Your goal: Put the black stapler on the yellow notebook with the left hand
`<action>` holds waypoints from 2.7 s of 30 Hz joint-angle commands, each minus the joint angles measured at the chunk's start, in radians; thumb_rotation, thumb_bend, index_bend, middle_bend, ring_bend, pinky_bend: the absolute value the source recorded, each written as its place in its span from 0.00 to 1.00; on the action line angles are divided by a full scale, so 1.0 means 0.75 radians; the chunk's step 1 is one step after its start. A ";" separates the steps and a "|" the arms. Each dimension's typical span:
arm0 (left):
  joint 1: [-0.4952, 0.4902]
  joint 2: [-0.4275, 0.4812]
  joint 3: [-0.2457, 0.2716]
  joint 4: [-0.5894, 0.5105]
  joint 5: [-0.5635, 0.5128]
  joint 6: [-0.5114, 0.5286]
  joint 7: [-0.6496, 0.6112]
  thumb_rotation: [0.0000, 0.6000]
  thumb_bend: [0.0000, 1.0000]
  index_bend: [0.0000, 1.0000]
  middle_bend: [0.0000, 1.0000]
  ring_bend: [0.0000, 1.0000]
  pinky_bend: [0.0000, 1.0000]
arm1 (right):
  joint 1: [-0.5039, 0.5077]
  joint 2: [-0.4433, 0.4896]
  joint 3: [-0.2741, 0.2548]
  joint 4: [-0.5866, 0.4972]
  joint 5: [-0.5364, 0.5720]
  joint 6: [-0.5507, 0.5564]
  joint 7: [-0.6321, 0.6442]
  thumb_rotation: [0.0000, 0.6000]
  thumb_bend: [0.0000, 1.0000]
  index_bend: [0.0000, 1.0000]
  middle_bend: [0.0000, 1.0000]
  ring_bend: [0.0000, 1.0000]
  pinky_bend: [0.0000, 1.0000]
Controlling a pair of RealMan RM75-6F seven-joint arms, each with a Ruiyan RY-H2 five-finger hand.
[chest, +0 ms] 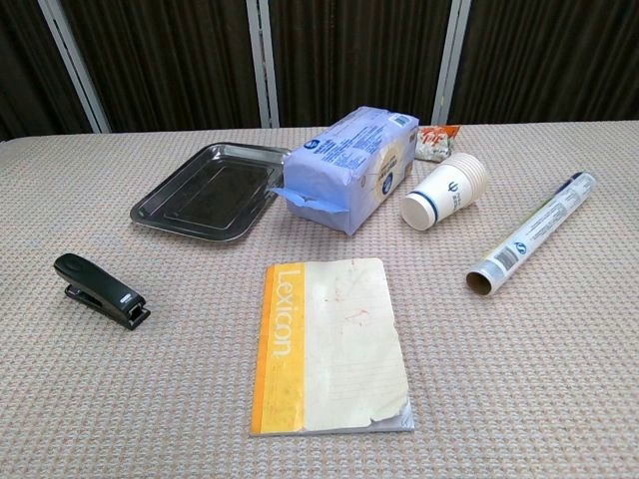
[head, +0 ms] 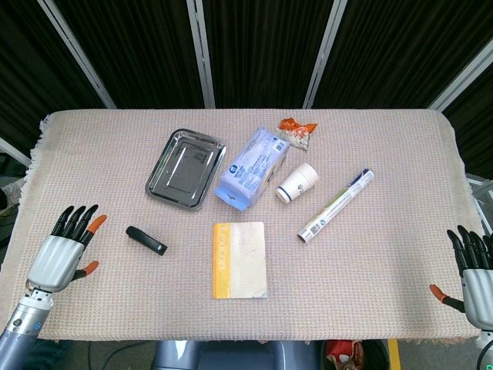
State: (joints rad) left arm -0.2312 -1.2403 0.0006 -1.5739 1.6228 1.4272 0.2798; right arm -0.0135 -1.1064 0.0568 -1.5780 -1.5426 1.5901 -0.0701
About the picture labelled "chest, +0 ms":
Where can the plastic wrap roll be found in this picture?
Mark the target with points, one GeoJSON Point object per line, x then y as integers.
{"type": "Point", "coordinates": [534, 232]}

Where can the blue tissue pack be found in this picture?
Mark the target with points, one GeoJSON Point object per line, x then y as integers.
{"type": "Point", "coordinates": [349, 164]}

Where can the black stapler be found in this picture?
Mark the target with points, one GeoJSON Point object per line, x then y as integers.
{"type": "Point", "coordinates": [97, 290]}

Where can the orange and white snack packet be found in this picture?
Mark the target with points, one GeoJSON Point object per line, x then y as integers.
{"type": "Point", "coordinates": [437, 141]}

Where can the dark metal tray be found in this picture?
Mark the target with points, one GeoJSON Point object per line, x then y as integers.
{"type": "Point", "coordinates": [209, 192]}

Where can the yellow Lexicon notebook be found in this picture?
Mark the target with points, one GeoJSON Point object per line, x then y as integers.
{"type": "Point", "coordinates": [329, 349]}

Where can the grey partition post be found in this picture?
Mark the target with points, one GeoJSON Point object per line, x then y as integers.
{"type": "Point", "coordinates": [75, 65]}
{"type": "Point", "coordinates": [263, 62]}
{"type": "Point", "coordinates": [449, 60]}

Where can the stack of white paper cups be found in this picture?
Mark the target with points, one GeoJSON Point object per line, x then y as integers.
{"type": "Point", "coordinates": [444, 194]}

